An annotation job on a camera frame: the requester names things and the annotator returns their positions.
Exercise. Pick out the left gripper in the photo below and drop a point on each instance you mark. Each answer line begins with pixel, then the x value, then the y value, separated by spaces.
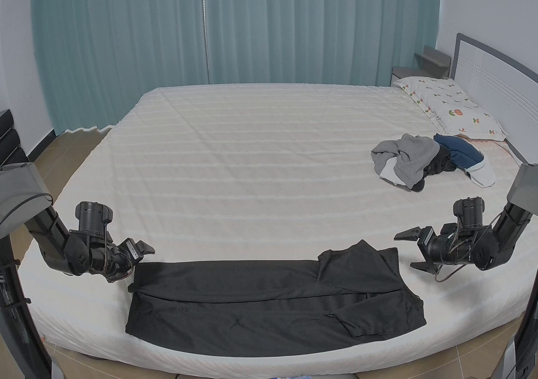
pixel 124 261

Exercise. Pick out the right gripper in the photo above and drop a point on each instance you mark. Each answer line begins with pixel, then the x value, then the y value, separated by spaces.
pixel 439 251

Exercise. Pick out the black T-shirt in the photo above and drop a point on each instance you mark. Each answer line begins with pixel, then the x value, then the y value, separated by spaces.
pixel 252 306

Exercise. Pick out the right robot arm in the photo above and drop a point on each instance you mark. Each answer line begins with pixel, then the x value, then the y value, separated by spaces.
pixel 525 188

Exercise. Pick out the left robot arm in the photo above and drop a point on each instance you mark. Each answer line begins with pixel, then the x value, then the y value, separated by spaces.
pixel 17 192

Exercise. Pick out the pile of clothes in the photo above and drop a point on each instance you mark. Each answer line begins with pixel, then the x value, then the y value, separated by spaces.
pixel 416 158

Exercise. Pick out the bed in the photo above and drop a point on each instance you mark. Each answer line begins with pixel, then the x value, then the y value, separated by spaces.
pixel 252 158

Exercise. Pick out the white printed pillow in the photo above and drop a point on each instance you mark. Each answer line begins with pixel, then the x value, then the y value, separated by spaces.
pixel 454 106

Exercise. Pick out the black chest of drawers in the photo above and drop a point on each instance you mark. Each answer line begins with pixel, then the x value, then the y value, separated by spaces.
pixel 10 137

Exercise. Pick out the grey bedside table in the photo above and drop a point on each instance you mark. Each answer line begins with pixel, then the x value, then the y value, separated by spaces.
pixel 433 57

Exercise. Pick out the blue-green curtain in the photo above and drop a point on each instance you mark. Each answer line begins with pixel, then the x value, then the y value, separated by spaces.
pixel 328 11
pixel 117 32

